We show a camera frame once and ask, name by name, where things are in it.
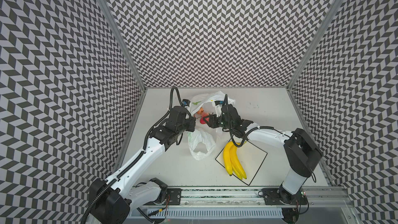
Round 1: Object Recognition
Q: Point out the red fake strawberry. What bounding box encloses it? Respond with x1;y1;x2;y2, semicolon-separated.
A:
200;115;210;124

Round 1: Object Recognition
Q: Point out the white printed plastic bag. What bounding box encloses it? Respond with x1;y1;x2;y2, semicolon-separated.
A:
188;91;226;161

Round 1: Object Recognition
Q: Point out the yellow fake banana bunch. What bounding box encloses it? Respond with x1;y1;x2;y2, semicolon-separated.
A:
222;142;247;179

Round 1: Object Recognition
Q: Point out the small peach fake fruit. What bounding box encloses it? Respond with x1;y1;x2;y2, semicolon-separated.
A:
197;107;204;115

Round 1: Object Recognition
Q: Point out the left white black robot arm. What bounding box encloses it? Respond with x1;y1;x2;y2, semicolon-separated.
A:
80;106;195;224

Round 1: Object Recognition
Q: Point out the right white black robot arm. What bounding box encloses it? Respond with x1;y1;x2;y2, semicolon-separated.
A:
202;103;322;205

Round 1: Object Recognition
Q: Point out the white square black-edged mat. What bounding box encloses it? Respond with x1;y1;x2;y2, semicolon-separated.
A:
215;142;268;186

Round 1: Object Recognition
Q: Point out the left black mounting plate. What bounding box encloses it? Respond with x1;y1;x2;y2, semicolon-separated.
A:
153;188;182;206

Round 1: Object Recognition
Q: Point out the black mounting plate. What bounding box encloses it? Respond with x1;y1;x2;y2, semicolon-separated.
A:
153;188;182;206
258;188;308;207

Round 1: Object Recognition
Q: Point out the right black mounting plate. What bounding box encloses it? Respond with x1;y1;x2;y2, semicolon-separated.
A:
258;188;308;207

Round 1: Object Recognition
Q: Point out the white ventilation grille strip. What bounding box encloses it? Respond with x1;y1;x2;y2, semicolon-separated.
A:
130;208;284;220

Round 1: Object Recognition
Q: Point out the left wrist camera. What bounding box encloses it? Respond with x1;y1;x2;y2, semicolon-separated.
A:
182;99;191;109

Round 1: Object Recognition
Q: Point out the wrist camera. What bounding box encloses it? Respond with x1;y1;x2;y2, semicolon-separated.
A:
182;99;191;109
212;100;224;116

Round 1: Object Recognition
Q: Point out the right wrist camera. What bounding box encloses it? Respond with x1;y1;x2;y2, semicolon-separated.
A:
212;100;224;116

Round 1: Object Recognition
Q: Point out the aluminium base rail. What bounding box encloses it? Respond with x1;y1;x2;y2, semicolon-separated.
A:
130;186;355;209

